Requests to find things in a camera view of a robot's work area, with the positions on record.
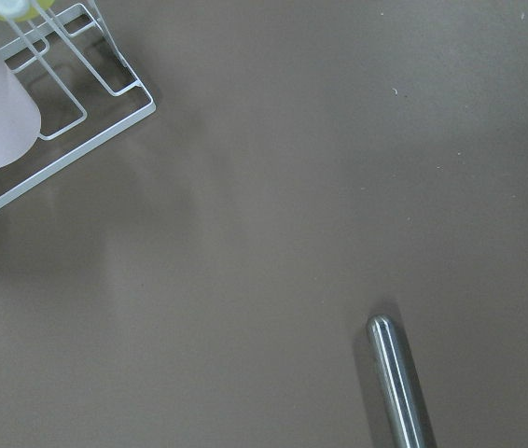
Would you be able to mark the yellow plastic cup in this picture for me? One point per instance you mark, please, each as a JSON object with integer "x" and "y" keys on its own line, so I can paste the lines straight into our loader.
{"x": 22, "y": 10}

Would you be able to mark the white wire cup rack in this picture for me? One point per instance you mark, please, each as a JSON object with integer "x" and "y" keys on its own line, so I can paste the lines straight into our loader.
{"x": 86, "y": 91}

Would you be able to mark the steel muddler black tip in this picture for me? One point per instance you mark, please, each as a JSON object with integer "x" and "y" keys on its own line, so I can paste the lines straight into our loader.
{"x": 401, "y": 390}

